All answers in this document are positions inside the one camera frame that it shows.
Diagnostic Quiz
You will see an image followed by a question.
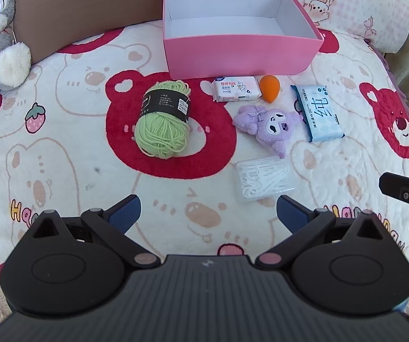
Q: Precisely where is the green yarn ball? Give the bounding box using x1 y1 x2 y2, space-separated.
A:
134 79 193 159

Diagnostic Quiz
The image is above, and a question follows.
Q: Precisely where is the orange makeup sponge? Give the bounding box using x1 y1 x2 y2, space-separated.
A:
259 75 282 104

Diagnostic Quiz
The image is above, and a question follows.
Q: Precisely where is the blue wet wipes pack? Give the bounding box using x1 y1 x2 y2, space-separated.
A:
291 85 345 143

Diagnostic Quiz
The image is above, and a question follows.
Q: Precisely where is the pink checked pillow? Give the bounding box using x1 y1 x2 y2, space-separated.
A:
244 0 409 52

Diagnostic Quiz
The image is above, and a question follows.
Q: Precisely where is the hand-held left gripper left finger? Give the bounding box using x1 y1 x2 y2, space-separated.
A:
30 194 159 269

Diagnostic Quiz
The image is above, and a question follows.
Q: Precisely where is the bear printed blanket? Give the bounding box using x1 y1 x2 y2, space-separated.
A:
0 25 409 328

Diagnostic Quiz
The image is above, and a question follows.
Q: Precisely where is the brown pillow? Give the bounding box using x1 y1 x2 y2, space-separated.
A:
12 0 244 58

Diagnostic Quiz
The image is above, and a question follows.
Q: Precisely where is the white wet tissue pack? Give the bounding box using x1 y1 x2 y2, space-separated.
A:
210 76 262 103

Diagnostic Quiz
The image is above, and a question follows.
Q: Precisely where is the pink cardboard box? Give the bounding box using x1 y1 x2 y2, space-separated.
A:
162 0 324 81

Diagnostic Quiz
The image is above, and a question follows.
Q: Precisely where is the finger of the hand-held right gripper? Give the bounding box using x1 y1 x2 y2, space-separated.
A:
379 173 409 236

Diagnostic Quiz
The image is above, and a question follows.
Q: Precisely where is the purple plush toy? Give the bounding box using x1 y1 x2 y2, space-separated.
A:
233 104 303 158

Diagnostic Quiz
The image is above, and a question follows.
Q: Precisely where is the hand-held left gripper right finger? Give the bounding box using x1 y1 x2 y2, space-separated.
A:
254 195 392 269

